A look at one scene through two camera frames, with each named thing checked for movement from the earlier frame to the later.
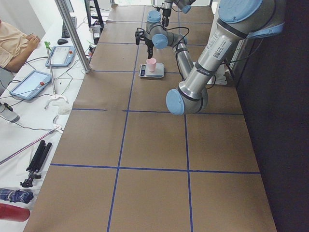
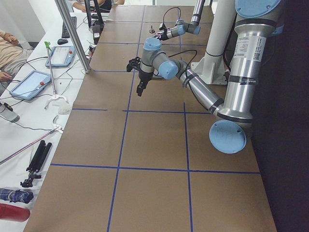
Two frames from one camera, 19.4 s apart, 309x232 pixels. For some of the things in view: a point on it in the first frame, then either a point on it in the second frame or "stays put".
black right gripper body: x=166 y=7 -> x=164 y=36
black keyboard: x=65 y=33 stays put
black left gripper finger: x=150 y=51 -> x=141 y=86
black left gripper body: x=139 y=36 -> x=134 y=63
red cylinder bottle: x=12 y=213 stays put
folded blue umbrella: x=16 y=195 stays put
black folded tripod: x=36 y=163 stays put
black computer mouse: x=61 y=41 stays put
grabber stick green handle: x=48 y=46 stays put
